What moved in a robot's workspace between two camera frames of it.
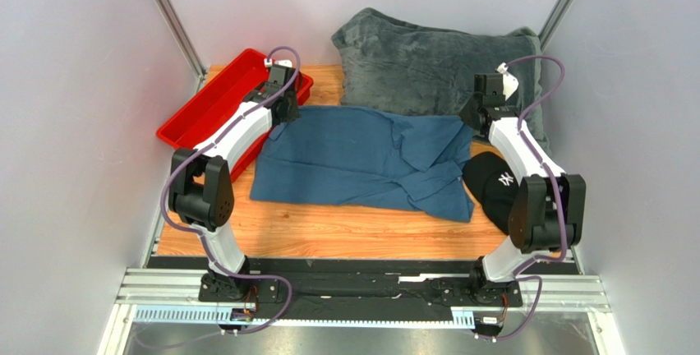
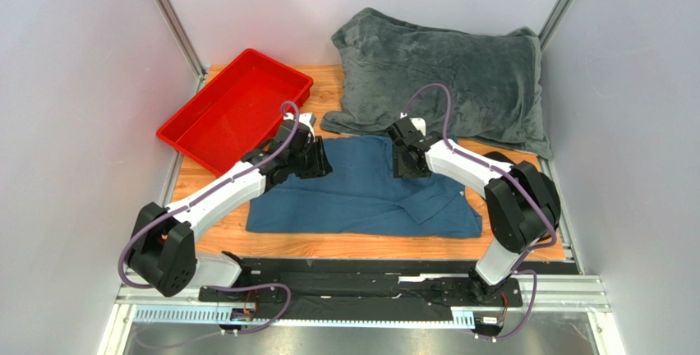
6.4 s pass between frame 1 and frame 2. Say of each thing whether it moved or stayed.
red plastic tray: stayed
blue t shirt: moved
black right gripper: moved
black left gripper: moved
